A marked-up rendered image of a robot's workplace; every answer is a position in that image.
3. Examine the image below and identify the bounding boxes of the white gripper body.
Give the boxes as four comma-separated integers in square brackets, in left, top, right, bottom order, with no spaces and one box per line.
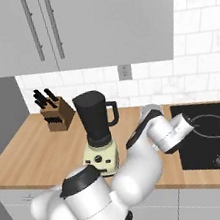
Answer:
[169,110,197,140]

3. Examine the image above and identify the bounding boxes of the black and cream blender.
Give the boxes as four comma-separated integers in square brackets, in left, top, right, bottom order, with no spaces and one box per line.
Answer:
[70,86,130,181]

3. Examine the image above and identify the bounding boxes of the grey drawer front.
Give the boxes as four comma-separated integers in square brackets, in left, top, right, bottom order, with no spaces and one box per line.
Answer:
[0,177,66,216]
[171,181,220,220]

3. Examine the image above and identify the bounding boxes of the wooden knife block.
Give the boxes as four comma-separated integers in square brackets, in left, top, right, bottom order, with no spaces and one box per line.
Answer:
[37,93,79,135]

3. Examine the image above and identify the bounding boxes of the dark grey tall unit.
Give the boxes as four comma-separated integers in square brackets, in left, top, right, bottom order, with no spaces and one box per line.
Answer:
[0,72,39,168]

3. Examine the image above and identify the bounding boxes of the grey wall socket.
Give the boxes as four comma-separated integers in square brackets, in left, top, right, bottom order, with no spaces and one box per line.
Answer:
[116,63,134,82]

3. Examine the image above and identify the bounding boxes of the wide grey wall cupboard door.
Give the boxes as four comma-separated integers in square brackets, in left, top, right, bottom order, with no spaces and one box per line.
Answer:
[36,0,189,81]

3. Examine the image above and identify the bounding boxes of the black handled knife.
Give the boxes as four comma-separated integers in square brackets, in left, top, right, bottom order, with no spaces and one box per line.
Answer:
[32,98,46,111]
[32,88,46,102]
[43,86,60,104]
[43,96,58,111]

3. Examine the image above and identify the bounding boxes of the grey bar door handle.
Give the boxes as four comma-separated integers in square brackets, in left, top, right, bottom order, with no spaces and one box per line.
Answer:
[20,0,47,64]
[43,0,67,62]

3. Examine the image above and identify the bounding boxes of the grey drawer handle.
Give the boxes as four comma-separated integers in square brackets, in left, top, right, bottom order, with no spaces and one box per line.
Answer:
[20,192,41,203]

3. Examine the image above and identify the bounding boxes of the narrow grey wall cupboard door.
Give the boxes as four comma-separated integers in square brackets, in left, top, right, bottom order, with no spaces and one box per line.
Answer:
[0,0,60,83]

